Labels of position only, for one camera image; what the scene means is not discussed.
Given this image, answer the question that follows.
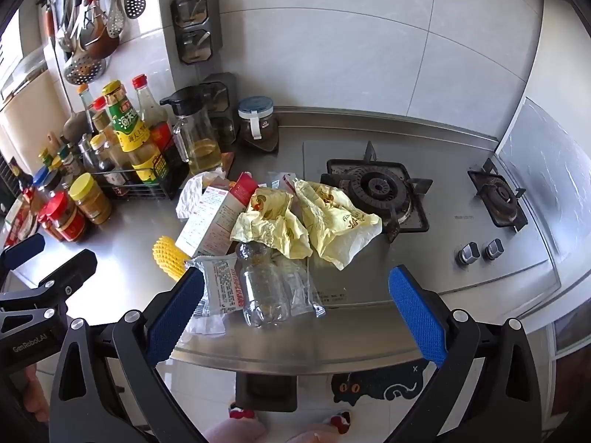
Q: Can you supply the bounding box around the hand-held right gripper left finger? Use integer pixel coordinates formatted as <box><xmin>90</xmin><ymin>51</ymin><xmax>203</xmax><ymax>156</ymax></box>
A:
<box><xmin>48</xmin><ymin>268</ymin><xmax>206</xmax><ymax>443</ymax></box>

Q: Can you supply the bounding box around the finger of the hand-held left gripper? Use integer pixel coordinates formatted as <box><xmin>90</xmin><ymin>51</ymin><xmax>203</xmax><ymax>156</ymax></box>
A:
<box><xmin>0</xmin><ymin>249</ymin><xmax>99</xmax><ymax>323</ymax></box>
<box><xmin>0</xmin><ymin>233</ymin><xmax>46</xmax><ymax>274</ymax></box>

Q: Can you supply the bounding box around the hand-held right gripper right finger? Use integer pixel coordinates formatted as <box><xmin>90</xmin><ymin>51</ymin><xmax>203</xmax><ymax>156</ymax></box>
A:
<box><xmin>387</xmin><ymin>264</ymin><xmax>542</xmax><ymax>443</ymax></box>

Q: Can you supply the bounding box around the white and red carton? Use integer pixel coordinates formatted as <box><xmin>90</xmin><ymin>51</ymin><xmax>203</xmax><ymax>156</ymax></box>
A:
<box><xmin>174</xmin><ymin>172</ymin><xmax>259</xmax><ymax>257</ymax></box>

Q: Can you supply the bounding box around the yellow printed plastic bag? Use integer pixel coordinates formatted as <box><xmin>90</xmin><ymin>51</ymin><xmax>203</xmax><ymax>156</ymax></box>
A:
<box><xmin>294</xmin><ymin>179</ymin><xmax>383</xmax><ymax>271</ymax></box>
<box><xmin>230</xmin><ymin>187</ymin><xmax>314</xmax><ymax>260</ymax></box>

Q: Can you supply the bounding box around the person's left hand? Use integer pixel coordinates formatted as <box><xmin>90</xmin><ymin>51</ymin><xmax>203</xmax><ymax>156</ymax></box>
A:
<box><xmin>18</xmin><ymin>364</ymin><xmax>51</xmax><ymax>425</ymax></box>

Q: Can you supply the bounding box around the small red lid jar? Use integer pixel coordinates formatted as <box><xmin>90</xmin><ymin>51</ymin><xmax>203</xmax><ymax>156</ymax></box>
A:
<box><xmin>37</xmin><ymin>207</ymin><xmax>61</xmax><ymax>241</ymax></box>

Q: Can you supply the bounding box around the large red lid jar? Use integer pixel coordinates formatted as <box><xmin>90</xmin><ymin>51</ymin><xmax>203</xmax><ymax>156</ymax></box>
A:
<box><xmin>46</xmin><ymin>191</ymin><xmax>88</xmax><ymax>242</ymax></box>

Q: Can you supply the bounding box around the clear wrapper with red print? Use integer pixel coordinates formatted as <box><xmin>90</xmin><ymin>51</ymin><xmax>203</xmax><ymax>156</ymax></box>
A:
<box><xmin>185</xmin><ymin>256</ymin><xmax>245</xmax><ymax>335</ymax></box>

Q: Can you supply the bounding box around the stainless steel gas stove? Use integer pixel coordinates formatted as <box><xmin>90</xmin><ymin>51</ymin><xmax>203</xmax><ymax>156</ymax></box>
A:
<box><xmin>302</xmin><ymin>141</ymin><xmax>561</xmax><ymax>308</ymax></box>

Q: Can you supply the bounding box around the yellow foam fruit net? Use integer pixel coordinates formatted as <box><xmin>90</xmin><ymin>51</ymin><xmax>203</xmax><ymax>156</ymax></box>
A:
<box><xmin>153</xmin><ymin>235</ymin><xmax>190</xmax><ymax>282</ymax></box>

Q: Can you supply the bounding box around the yellow lid jar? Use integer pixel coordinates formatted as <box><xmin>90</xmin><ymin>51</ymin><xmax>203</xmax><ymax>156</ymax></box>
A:
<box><xmin>69</xmin><ymin>173</ymin><xmax>113</xmax><ymax>225</ymax></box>

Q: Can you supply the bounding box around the black cat floor mat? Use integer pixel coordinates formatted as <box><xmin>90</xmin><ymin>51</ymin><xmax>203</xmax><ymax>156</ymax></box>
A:
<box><xmin>330</xmin><ymin>360</ymin><xmax>430</xmax><ymax>407</ymax></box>

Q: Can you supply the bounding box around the clear plastic bottle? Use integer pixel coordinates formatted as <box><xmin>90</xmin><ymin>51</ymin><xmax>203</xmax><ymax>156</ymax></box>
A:
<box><xmin>235</xmin><ymin>240</ymin><xmax>291</xmax><ymax>328</ymax></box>

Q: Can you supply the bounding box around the red and white slipper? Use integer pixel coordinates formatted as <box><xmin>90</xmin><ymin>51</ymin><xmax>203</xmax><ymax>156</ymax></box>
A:
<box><xmin>323</xmin><ymin>411</ymin><xmax>352</xmax><ymax>430</ymax></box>
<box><xmin>228</xmin><ymin>401</ymin><xmax>257</xmax><ymax>420</ymax></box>

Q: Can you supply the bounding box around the clear plastic wrapper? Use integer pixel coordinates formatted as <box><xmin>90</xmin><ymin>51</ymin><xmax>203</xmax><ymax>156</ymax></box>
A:
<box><xmin>277</xmin><ymin>254</ymin><xmax>326</xmax><ymax>319</ymax></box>

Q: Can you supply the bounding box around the crumpled white paper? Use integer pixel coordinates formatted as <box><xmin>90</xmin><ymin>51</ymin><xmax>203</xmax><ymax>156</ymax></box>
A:
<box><xmin>175</xmin><ymin>172</ymin><xmax>229</xmax><ymax>220</ymax></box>

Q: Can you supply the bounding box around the small yellow cap bottle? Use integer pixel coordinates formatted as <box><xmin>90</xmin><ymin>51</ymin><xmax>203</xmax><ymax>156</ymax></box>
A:
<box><xmin>90</xmin><ymin>134</ymin><xmax>117</xmax><ymax>172</ymax></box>

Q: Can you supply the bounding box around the left gas burner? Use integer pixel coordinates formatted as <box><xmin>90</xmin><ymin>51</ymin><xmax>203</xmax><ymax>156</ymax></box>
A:
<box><xmin>321</xmin><ymin>141</ymin><xmax>432</xmax><ymax>243</ymax></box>

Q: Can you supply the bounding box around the gas burner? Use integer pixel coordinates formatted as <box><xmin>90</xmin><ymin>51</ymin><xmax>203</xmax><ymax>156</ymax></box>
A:
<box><xmin>321</xmin><ymin>141</ymin><xmax>432</xmax><ymax>243</ymax></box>
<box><xmin>467</xmin><ymin>158</ymin><xmax>528</xmax><ymax>231</ymax></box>

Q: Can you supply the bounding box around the right gas burner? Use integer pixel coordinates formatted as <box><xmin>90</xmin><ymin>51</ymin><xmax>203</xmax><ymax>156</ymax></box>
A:
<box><xmin>467</xmin><ymin>158</ymin><xmax>528</xmax><ymax>231</ymax></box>

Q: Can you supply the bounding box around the green label sauce bottle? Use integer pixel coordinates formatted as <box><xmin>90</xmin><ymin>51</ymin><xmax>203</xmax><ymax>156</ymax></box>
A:
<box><xmin>102</xmin><ymin>80</ymin><xmax>169</xmax><ymax>185</ymax></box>

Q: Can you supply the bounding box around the small red cap bottle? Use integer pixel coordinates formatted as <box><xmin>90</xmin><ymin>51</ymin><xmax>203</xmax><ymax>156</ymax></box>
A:
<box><xmin>92</xmin><ymin>97</ymin><xmax>112</xmax><ymax>135</ymax></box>

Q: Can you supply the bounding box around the orange cap bottle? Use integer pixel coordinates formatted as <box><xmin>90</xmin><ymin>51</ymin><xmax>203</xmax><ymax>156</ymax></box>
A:
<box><xmin>76</xmin><ymin>84</ymin><xmax>95</xmax><ymax>125</ymax></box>

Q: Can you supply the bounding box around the small clear packet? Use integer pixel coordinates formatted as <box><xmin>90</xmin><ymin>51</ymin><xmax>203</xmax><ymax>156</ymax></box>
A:
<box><xmin>270</xmin><ymin>171</ymin><xmax>301</xmax><ymax>195</ymax></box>

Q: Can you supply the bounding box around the tall red cap bottle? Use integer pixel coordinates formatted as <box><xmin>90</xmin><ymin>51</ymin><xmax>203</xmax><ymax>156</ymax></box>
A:
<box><xmin>131</xmin><ymin>74</ymin><xmax>175</xmax><ymax>158</ymax></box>

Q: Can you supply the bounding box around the glass oil pitcher black lid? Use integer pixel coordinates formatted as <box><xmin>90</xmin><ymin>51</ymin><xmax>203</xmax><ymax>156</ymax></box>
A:
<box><xmin>160</xmin><ymin>87</ymin><xmax>222</xmax><ymax>163</ymax></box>

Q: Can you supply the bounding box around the large steel skimmer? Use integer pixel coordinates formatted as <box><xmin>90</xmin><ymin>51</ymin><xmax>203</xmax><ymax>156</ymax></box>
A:
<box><xmin>64</xmin><ymin>32</ymin><xmax>108</xmax><ymax>86</ymax></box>

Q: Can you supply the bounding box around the silver foil splash guard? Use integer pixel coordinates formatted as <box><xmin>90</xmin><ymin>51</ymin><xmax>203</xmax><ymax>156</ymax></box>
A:
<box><xmin>496</xmin><ymin>97</ymin><xmax>591</xmax><ymax>264</ymax></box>

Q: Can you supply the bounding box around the glass jar with blue lid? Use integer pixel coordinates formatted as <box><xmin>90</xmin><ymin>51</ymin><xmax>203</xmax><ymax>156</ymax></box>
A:
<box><xmin>238</xmin><ymin>97</ymin><xmax>278</xmax><ymax>146</ymax></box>

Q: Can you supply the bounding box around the brown ladle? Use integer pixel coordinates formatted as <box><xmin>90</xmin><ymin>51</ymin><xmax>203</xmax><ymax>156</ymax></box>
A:
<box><xmin>82</xmin><ymin>9</ymin><xmax>120</xmax><ymax>57</ymax></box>

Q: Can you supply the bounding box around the black wire bottle basket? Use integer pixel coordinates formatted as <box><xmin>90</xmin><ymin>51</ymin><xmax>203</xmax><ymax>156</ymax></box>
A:
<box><xmin>88</xmin><ymin>148</ymin><xmax>185</xmax><ymax>200</ymax></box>

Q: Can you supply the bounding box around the grey wall seasoning box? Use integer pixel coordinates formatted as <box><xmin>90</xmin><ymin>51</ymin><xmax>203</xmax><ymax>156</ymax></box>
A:
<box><xmin>171</xmin><ymin>0</ymin><xmax>223</xmax><ymax>65</ymax></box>
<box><xmin>199</xmin><ymin>73</ymin><xmax>238</xmax><ymax>144</ymax></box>

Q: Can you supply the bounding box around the wooden handled utensil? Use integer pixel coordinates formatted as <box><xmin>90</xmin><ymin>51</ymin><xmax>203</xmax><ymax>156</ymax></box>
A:
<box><xmin>43</xmin><ymin>6</ymin><xmax>57</xmax><ymax>51</ymax></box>

